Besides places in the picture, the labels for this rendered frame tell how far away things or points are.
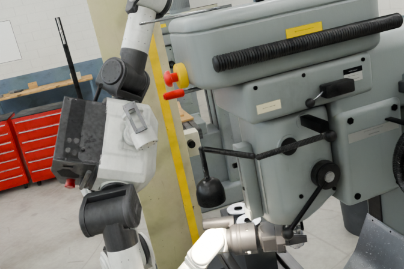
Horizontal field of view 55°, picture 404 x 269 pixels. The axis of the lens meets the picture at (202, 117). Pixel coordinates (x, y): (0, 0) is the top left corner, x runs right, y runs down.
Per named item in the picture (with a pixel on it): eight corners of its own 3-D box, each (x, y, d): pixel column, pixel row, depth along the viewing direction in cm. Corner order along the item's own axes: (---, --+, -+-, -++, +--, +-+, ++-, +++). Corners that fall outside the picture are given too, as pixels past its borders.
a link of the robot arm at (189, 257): (228, 239, 109) (196, 277, 107) (232, 241, 117) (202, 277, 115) (211, 223, 111) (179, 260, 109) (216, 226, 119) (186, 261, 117)
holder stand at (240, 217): (249, 281, 140) (239, 233, 135) (227, 249, 161) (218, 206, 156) (278, 269, 143) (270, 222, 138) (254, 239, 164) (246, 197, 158)
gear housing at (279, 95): (251, 127, 87) (244, 84, 84) (215, 107, 109) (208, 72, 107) (376, 90, 95) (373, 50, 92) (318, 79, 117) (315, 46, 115)
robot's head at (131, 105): (133, 142, 111) (130, 136, 104) (120, 115, 113) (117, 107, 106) (153, 132, 113) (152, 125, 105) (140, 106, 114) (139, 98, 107)
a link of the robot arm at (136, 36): (159, -3, 138) (145, 59, 136) (125, -17, 131) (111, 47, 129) (175, -10, 129) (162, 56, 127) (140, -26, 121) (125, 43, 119)
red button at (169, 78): (168, 89, 90) (164, 72, 89) (165, 86, 93) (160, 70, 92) (181, 86, 91) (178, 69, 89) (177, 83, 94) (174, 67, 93)
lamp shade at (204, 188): (192, 204, 98) (187, 182, 97) (210, 191, 103) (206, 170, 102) (213, 210, 93) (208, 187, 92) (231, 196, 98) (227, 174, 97)
